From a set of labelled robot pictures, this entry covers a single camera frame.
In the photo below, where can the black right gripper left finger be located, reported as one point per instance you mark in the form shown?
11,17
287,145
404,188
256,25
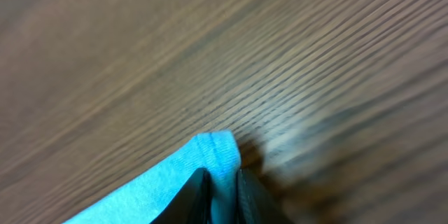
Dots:
192,203

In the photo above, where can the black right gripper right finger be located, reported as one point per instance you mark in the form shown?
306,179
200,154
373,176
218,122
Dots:
255,205

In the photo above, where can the light blue t-shirt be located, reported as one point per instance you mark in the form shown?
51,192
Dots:
145,197

